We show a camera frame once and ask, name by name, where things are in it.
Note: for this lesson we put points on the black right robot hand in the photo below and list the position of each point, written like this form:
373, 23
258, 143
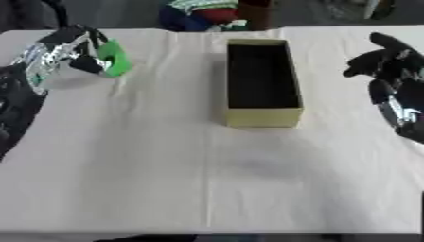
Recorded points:
389, 61

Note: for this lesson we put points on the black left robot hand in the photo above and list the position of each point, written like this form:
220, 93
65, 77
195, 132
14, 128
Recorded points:
62, 35

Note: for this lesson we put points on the green toy block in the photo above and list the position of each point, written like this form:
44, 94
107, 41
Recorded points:
117, 60

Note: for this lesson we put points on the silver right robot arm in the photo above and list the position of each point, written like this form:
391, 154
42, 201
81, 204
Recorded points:
407, 116

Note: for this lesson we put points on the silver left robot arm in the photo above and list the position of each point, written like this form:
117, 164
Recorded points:
22, 94

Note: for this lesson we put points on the tan cardboard box black inside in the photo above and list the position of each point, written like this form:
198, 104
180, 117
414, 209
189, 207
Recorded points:
264, 82

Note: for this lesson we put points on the black curved tube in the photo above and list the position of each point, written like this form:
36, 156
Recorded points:
59, 12

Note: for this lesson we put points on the grey chair base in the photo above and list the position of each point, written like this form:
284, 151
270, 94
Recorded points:
361, 8

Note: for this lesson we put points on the multicoloured soft bundle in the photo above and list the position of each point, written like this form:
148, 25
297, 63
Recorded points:
199, 15

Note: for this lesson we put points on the dark brown post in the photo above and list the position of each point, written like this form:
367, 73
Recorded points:
255, 14

